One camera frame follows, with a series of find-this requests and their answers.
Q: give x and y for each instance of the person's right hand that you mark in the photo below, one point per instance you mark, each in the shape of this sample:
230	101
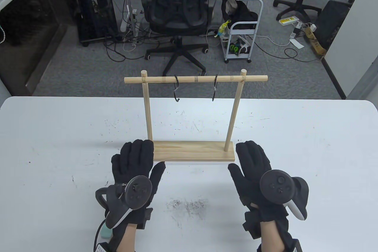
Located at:
251	163

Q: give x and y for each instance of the person's left hand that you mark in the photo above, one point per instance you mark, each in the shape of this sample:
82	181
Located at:
134	160

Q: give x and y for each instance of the teal dessert spatula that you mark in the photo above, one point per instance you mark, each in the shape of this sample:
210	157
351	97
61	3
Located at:
104	233

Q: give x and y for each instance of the black metal s-hook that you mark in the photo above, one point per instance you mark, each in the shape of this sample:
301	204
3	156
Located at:
176	79
216	82

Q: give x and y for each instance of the person's left forearm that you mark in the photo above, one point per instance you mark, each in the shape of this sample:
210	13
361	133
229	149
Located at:
128	240

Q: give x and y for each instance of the person's right forearm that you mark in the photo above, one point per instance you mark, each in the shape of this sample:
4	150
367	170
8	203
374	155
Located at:
270	237

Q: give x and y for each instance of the black labelled forearm box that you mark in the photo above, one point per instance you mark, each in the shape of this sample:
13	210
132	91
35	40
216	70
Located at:
102	248

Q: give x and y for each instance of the dark grey handheld controller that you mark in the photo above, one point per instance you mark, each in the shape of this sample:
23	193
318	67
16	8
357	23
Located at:
138	191
276	185

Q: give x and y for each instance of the wooden hanging rack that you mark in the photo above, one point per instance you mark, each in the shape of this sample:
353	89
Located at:
200	153

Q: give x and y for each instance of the black shoe with green print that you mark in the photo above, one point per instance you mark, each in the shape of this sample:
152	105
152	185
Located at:
234	48

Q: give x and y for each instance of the white paper sheet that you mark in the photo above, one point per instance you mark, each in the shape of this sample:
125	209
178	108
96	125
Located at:
296	43

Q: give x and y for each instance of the yellow green toy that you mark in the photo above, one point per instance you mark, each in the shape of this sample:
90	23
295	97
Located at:
223	29

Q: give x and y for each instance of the white rolling cart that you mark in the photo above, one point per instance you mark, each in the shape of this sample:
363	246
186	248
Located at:
242	25

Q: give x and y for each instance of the white yellow-label power strip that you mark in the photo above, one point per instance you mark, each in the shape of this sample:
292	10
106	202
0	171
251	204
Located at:
288	21

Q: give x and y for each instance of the white plug adapter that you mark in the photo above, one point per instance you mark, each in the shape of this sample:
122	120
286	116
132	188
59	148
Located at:
313	27

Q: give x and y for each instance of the black bag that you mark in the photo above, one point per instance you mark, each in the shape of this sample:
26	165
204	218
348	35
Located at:
245	12

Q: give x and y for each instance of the black computer tower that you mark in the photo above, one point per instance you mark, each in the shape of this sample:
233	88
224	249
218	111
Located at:
94	12

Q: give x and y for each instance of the black computer case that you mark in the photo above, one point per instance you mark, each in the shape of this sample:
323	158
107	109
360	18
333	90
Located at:
332	24

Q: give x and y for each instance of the black mesh office chair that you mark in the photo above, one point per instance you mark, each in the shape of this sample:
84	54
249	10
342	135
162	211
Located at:
177	3

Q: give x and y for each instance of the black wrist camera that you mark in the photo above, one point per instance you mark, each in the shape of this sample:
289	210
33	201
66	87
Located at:
144	218
251	225

